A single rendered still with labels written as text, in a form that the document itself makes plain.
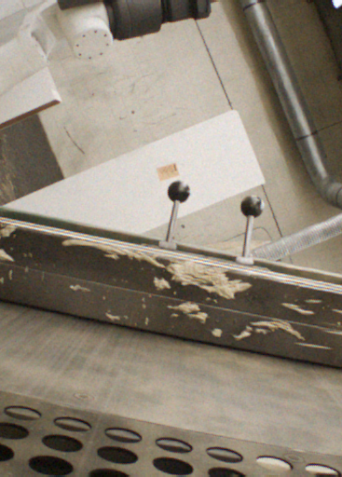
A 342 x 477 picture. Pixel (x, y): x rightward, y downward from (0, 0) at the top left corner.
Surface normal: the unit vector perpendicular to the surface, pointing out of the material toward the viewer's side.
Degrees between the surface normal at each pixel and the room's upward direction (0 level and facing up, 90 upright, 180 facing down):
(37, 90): 90
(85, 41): 85
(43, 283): 90
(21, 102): 90
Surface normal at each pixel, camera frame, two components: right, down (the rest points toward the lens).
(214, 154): 0.02, 0.14
